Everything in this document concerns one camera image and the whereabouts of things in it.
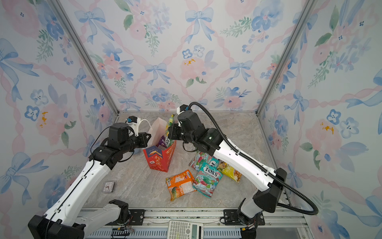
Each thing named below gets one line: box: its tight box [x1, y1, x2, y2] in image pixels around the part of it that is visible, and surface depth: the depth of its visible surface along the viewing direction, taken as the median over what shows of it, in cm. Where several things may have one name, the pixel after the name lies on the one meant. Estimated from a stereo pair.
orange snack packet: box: [165, 169, 197, 201], surface depth 83 cm
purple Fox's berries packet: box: [155, 135, 168, 150], surface depth 92 cm
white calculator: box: [167, 219, 204, 239], surface depth 71 cm
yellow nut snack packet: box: [217, 161, 242, 183], surface depth 88 cm
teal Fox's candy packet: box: [192, 161, 224, 199], surface depth 85 cm
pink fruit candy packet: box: [188, 151, 213, 172], surface depth 92 cm
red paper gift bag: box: [142, 117, 177, 173], surface depth 80 cm
